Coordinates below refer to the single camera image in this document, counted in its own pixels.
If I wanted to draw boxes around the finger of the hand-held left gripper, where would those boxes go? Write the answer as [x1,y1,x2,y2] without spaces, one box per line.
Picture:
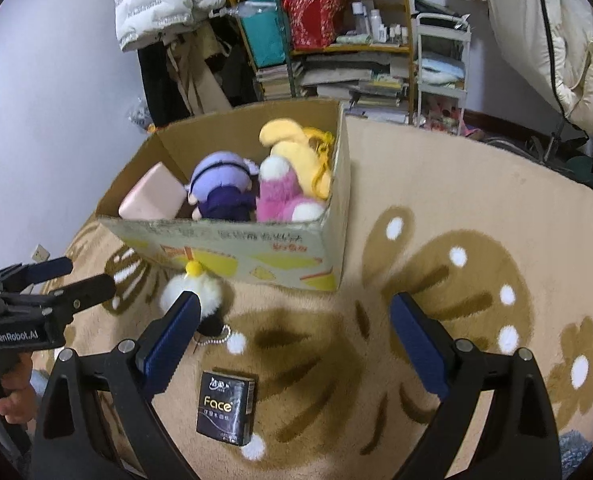
[0,256,74,295]
[0,274,117,326]

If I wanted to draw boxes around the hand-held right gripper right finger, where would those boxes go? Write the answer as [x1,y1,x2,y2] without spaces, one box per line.
[391,291,562,480]

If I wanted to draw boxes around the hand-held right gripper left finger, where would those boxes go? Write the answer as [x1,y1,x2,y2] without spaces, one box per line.
[30,290,202,480]

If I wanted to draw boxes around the white pompom plush keychain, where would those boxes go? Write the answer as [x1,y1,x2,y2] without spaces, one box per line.
[159,260,234,348]

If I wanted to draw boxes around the black tissue pack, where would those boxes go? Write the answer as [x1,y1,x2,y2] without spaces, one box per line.
[195,370,257,447]

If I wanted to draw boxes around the pink squishy cake toy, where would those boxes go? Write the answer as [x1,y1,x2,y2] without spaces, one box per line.
[119,161,187,220]

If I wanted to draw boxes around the cardboard box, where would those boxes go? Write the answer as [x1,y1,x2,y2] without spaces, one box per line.
[96,99,352,292]

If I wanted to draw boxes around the purple plush doll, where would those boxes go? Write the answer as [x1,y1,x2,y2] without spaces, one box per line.
[185,150,260,222]

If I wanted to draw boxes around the pink plush toy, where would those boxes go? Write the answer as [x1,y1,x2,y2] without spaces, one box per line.
[255,156,327,223]

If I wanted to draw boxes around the yellow plush toy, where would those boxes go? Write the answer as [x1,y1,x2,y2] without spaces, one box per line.
[259,118,336,200]

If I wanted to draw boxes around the person's left hand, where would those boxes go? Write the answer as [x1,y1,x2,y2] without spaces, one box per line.
[0,357,36,427]

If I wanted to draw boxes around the beige floral carpet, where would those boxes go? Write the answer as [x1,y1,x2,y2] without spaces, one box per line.
[31,117,593,480]

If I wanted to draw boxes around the plastic bag with yellow contents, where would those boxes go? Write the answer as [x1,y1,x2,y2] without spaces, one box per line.
[126,97,154,133]

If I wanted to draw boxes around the hanging black clothes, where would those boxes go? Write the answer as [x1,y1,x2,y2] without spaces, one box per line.
[137,42,192,128]

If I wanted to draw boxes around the pink printed bag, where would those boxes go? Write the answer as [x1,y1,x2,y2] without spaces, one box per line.
[424,97,465,131]

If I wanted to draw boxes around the hanging beige cloth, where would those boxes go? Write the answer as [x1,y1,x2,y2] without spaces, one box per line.
[166,25,232,116]

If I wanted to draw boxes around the black folding stand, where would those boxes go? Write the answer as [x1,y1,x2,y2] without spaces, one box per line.
[527,120,593,161]

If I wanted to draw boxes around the pile of magazines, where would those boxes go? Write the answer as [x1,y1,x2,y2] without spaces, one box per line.
[296,55,412,123]

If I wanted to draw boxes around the light blue cloth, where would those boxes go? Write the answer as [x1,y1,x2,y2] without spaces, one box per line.
[419,57,465,86]

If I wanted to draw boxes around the stack of thick books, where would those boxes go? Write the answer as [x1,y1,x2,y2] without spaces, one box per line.
[254,64,294,102]

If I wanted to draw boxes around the white puffer jacket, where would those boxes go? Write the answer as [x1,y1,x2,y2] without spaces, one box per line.
[114,0,227,52]

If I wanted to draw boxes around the white trolley cart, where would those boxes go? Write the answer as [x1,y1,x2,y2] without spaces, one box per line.
[413,12,472,133]

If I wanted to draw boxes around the yellow wooden shelf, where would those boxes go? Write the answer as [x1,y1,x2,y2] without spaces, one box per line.
[214,0,415,111]

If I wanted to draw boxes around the teal bag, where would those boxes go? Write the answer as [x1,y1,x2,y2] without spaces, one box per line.
[236,0,287,68]

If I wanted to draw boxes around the row of small cosmetic bottles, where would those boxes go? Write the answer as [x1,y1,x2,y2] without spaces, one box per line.
[351,1,410,45]

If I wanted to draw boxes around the black bag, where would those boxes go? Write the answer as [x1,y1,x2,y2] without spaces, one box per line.
[414,0,465,23]

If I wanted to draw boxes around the red patterned bag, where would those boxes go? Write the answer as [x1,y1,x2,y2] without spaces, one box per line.
[281,0,345,51]

